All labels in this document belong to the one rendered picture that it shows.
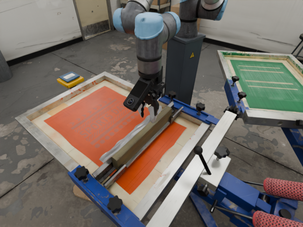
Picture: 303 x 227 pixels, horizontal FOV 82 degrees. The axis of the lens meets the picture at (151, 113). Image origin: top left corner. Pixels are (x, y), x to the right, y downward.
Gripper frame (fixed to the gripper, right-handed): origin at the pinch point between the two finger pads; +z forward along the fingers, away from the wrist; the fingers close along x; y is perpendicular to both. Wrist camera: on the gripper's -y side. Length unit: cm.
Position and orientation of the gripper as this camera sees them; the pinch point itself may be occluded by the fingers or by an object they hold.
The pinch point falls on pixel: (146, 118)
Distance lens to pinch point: 67.5
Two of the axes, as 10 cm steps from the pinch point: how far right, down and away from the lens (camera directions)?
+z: 0.0, 7.4, 6.8
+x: -8.0, -4.1, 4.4
